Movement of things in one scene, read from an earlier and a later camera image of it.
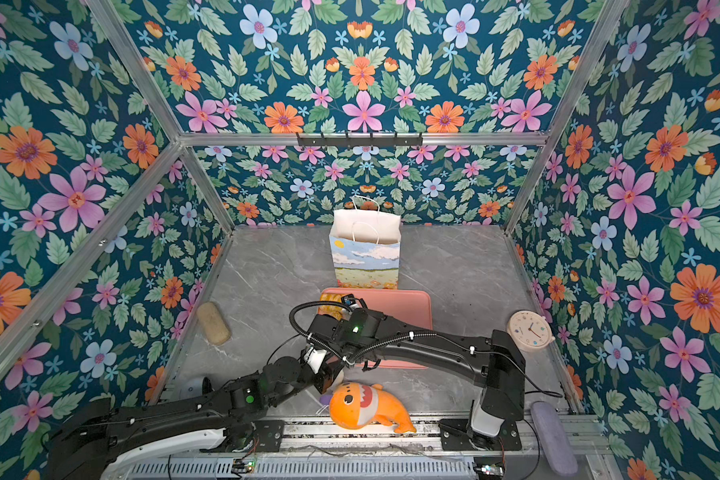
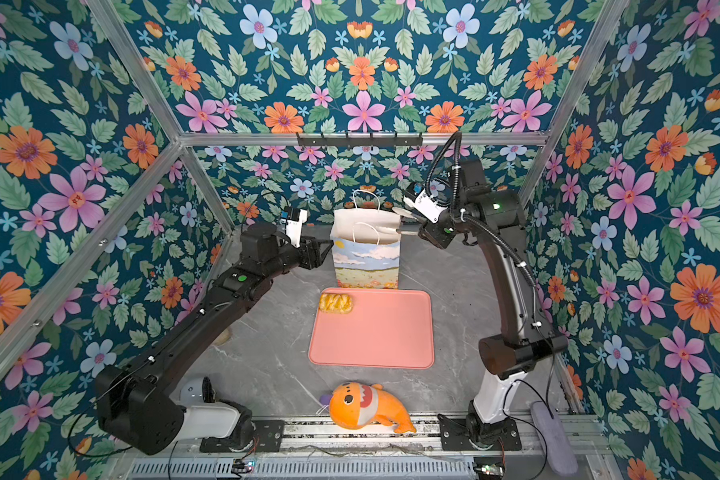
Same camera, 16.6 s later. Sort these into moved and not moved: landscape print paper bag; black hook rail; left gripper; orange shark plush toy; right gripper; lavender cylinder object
Moved: right gripper; left gripper
Not moved: orange shark plush toy; black hook rail; landscape print paper bag; lavender cylinder object
